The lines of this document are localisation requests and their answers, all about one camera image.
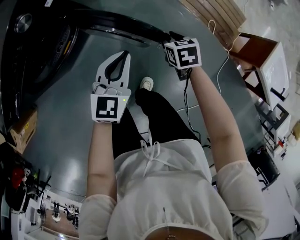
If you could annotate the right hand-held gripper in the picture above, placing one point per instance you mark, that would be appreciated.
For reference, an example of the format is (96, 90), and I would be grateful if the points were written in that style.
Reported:
(187, 56)

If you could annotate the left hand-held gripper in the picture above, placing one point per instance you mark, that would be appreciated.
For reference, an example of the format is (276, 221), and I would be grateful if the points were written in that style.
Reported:
(106, 109)

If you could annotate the person's left forearm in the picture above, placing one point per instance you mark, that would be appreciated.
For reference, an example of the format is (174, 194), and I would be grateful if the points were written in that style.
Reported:
(100, 152)

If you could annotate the person's right forearm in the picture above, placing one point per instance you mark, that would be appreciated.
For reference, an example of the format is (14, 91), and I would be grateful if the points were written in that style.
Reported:
(211, 112)

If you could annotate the black appliance cabinet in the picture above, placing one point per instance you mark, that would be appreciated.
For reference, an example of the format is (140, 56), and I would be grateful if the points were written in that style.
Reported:
(35, 58)

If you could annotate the person's white shoe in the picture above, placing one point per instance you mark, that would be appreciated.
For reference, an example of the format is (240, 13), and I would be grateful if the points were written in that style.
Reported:
(147, 83)

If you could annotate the stack of wooden boards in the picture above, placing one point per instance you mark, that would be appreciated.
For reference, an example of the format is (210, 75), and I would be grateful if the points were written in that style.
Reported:
(215, 14)

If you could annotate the person's black trousers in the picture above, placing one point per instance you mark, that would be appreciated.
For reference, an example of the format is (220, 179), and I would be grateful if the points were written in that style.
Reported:
(159, 117)

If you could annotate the brown and white cabinet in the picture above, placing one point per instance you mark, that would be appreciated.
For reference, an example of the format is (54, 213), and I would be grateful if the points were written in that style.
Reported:
(267, 68)

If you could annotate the brown cardboard box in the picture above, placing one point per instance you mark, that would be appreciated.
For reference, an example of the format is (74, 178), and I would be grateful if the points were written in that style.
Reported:
(23, 131)

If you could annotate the person's white blouse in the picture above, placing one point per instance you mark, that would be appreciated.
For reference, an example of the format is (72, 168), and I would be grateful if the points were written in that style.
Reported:
(168, 187)

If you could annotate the black box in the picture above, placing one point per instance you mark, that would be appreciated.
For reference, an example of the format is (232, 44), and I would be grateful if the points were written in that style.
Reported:
(264, 168)

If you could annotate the black metal frame shelf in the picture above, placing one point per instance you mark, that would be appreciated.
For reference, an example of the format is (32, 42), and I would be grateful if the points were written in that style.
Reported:
(274, 117)

